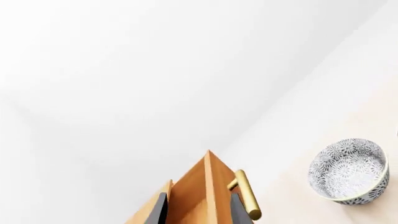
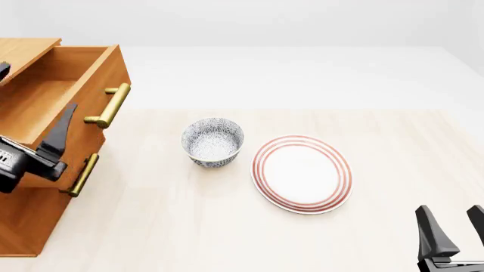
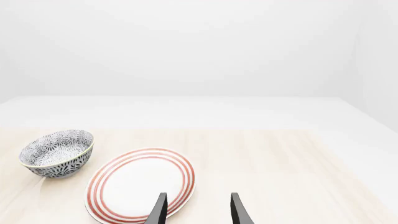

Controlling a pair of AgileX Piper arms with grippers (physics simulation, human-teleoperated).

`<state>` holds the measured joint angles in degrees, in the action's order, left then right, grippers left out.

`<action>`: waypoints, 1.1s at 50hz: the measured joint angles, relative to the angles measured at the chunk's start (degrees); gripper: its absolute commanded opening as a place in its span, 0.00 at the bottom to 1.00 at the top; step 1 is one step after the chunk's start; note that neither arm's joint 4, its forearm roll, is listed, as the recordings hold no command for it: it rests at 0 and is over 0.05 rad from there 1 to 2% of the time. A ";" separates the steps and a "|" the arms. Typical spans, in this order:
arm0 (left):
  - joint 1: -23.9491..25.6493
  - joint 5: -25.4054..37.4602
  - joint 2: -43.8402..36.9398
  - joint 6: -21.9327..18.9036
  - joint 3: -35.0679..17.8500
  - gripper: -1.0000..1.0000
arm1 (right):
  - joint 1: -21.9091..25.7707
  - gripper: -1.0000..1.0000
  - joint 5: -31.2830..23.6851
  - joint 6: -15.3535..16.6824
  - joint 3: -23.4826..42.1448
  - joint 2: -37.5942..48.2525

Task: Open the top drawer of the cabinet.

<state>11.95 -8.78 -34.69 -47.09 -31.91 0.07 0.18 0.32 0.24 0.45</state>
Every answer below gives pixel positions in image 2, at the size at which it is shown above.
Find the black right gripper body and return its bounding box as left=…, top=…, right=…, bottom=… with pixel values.
left=417, top=253, right=484, bottom=272

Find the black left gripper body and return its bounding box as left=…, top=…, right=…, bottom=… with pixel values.
left=0, top=134, right=69, bottom=183

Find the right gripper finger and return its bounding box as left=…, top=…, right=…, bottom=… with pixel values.
left=414, top=204, right=461, bottom=261
left=465, top=204, right=484, bottom=248

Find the wooden cabinet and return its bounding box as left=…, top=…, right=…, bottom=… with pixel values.
left=0, top=38, right=107, bottom=258

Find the wooden drawer, closed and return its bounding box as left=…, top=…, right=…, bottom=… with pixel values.
left=0, top=134, right=107, bottom=258

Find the wooden drawer, open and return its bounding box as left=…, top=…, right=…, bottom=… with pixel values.
left=0, top=44, right=132, bottom=190

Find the white plate with red rings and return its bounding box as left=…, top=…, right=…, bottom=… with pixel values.
left=250, top=134, right=354, bottom=215

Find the blue patterned bowl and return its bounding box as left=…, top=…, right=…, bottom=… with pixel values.
left=180, top=117, right=245, bottom=168

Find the short brass drawer handle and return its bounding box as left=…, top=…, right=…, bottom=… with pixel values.
left=59, top=152, right=101, bottom=199

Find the long brass drawer handle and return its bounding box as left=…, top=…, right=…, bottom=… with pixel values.
left=83, top=82, right=132, bottom=129

